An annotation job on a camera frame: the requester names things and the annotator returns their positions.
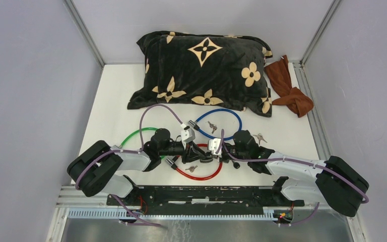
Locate blue cable lock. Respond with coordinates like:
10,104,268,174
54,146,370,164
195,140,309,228
189,108,243,141

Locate brown cloth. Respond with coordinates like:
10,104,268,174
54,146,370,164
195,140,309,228
265,55,314,117

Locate green cable lock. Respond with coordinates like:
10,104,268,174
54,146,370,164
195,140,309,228
119,127,158,154

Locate blue lock keys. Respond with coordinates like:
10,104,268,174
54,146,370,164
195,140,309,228
207,121,217,134

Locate red lock keys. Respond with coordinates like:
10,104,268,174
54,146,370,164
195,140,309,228
185,165,198,172

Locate black padlock key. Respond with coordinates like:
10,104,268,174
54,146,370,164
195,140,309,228
233,162,240,169

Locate black floral pillow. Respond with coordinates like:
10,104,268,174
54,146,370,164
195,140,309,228
127,31,273,117

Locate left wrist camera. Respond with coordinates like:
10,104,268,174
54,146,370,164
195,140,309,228
180,123,196,145

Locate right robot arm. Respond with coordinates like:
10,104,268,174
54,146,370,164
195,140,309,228
208,130,369,217

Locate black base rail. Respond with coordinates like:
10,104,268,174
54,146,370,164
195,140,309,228
121,186,305,215

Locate red cable lock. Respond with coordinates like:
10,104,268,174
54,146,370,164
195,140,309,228
159,146,223,182

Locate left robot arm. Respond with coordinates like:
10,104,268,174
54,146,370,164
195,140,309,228
67,129,213,205

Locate large padlock keys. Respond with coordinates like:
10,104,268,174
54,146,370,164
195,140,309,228
253,133,267,145

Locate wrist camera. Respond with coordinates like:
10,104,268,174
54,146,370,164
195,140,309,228
180,123,196,145
207,138,223,156

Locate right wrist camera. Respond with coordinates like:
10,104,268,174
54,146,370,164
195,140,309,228
207,138,223,156

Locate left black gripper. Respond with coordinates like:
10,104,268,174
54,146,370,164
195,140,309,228
159,141,206,164

